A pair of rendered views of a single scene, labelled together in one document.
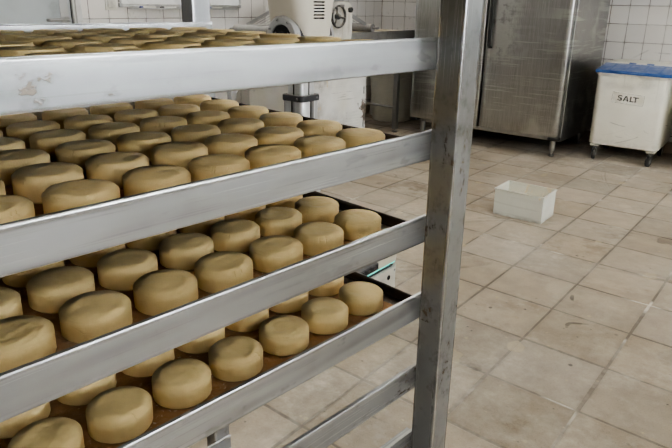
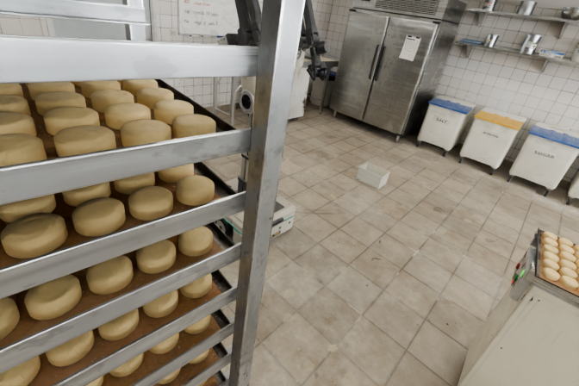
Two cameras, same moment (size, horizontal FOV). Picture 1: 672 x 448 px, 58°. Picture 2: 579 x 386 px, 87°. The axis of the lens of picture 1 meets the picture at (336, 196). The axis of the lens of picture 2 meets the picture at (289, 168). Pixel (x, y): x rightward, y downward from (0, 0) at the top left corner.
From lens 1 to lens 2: 0.55 m
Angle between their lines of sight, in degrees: 10
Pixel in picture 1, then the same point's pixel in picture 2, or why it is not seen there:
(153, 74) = not seen: outside the picture
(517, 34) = (390, 76)
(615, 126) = (432, 133)
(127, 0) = (183, 31)
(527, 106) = (389, 115)
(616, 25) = (445, 76)
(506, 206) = (363, 177)
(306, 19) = not seen: hidden behind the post
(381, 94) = (317, 90)
